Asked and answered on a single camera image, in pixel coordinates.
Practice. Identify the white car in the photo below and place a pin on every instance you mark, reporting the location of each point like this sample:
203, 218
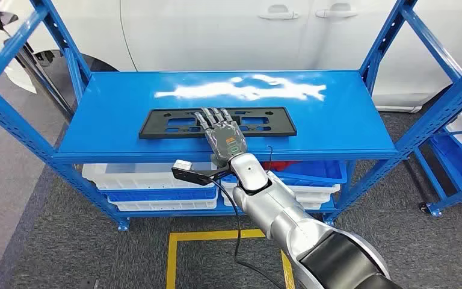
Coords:
215, 32

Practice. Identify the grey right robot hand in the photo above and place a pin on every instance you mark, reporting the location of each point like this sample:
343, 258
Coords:
225, 139

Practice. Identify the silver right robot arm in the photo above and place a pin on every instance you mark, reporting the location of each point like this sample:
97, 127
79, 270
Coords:
279, 207

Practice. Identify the open blue plastic bin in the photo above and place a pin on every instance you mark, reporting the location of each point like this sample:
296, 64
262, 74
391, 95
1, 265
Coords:
318, 169

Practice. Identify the blue wheeled shelf rack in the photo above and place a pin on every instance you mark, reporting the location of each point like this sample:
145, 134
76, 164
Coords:
458, 167

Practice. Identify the large white plastic bin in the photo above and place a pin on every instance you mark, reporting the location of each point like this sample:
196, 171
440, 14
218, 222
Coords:
135, 175

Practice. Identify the blue metal shelf rack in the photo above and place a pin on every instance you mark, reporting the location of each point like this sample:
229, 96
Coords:
334, 119

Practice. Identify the shallow white plastic bin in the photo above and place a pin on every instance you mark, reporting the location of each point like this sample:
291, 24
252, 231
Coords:
163, 205

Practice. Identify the black plastic plate frame part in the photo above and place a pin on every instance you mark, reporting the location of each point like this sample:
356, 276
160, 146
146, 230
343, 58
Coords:
155, 125

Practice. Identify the red item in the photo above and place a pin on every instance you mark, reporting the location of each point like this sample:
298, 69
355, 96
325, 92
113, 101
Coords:
283, 165

